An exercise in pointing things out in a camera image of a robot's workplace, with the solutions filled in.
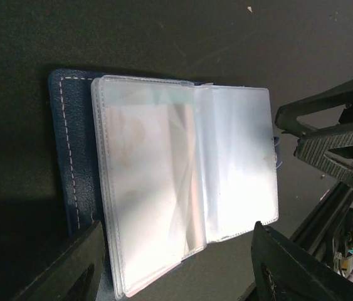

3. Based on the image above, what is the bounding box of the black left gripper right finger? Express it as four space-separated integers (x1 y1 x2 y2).
251 221 353 300

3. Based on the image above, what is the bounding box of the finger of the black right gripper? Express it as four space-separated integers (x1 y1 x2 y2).
275 79 353 137
295 122 353 188

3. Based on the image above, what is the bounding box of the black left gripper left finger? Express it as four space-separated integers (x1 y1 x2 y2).
13 220 105 300

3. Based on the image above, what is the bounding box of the blue leather card holder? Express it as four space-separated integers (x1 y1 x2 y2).
48 69 278 300

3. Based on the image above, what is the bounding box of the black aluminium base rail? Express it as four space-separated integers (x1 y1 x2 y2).
240 183 353 300

